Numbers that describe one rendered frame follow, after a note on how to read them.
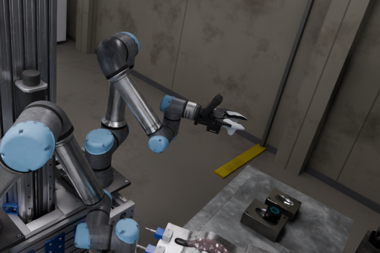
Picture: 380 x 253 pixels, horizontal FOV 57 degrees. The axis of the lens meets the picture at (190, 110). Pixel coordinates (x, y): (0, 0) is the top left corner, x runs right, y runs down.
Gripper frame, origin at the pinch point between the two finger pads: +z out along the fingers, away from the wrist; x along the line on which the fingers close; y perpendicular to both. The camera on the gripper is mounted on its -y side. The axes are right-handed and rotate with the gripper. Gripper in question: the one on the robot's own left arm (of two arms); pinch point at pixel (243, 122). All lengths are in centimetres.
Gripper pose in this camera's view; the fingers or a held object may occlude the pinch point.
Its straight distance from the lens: 144.6
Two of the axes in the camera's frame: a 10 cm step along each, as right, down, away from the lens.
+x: -2.8, 5.2, -8.1
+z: 9.5, 2.8, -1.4
